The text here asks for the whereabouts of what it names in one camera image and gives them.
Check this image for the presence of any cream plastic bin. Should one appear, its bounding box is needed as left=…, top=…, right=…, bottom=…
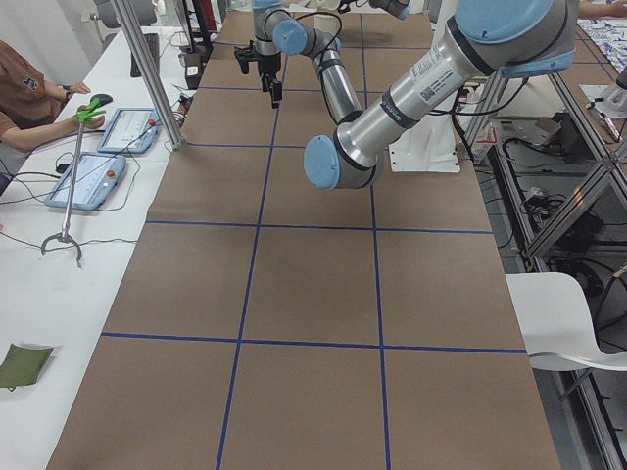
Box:
left=313, top=12, right=339, bottom=34

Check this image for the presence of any black braided right cable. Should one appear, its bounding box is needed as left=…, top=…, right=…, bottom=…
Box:
left=293, top=12, right=344, bottom=50

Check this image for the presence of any person's hand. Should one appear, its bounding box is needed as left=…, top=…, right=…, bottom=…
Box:
left=76, top=106, right=105, bottom=129

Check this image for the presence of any green cloth pouch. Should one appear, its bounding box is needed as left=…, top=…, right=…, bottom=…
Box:
left=1, top=344, right=54, bottom=391

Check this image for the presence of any teach pendant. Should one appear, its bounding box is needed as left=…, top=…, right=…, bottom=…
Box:
left=97, top=108, right=161, bottom=154
left=44, top=152, right=126, bottom=212

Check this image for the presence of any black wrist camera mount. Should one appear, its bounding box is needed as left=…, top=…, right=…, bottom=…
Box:
left=234, top=44, right=257, bottom=74

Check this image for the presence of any person in brown shirt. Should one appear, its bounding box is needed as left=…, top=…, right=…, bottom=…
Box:
left=1, top=41, right=91, bottom=153

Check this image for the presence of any green handled reacher grabber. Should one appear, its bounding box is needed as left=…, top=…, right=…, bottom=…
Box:
left=40, top=94, right=113, bottom=268

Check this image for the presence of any aluminium frame post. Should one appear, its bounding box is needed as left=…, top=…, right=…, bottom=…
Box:
left=112, top=0, right=183, bottom=150

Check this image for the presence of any white chair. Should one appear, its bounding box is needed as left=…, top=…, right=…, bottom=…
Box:
left=506, top=272, right=626, bottom=372

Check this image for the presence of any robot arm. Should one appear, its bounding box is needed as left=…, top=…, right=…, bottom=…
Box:
left=250, top=1, right=362, bottom=124
left=304, top=0, right=580, bottom=190

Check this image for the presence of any upper teach pendant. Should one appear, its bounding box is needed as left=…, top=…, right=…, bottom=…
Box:
left=97, top=108, right=161, bottom=154

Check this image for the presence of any lower teach pendant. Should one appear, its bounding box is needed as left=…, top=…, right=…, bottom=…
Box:
left=44, top=152, right=126, bottom=212

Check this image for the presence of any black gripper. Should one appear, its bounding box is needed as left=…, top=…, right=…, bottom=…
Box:
left=257, top=53, right=281, bottom=108

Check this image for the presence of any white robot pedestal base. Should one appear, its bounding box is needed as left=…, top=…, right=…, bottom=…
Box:
left=389, top=115, right=460, bottom=173

